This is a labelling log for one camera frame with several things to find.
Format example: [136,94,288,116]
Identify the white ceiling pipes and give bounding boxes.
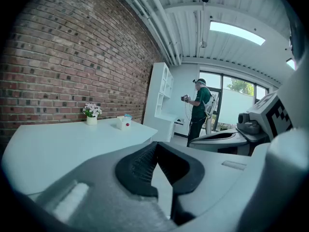
[113,0,183,66]

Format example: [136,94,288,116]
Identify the white low unit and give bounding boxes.
[173,119,186,137]

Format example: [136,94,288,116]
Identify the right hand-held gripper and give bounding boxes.
[189,64,309,154]

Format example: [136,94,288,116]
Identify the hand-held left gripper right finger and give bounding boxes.
[156,141,270,232]

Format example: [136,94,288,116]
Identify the yellow plastic holder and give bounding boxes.
[116,115,132,131]

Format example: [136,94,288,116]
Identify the white shelf cabinet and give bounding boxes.
[142,62,178,143]

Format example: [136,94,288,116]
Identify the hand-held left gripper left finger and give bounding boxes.
[28,141,178,232]

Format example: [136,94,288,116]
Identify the grey ceiling conduit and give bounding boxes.
[193,2,208,48]

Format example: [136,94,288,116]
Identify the potted pink flowers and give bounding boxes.
[82,102,102,126]

